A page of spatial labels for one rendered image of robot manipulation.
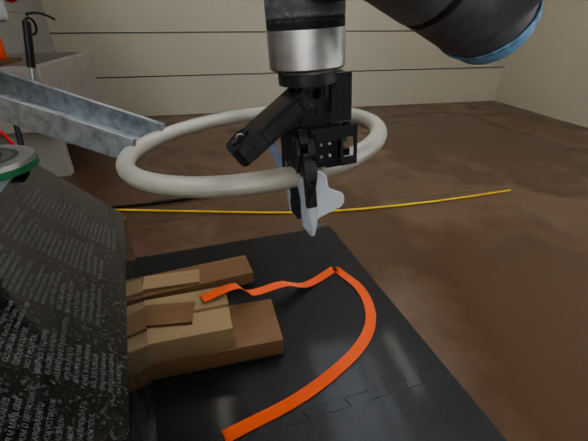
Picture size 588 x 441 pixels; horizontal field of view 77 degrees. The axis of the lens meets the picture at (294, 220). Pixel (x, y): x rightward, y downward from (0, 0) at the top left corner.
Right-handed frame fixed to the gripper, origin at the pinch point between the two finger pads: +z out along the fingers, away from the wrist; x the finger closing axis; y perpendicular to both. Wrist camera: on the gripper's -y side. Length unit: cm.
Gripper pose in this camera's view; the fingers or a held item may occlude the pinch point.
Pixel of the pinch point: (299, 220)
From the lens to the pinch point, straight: 53.3
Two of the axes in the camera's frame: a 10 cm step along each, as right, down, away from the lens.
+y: 9.4, -2.1, 2.6
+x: -3.3, -4.4, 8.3
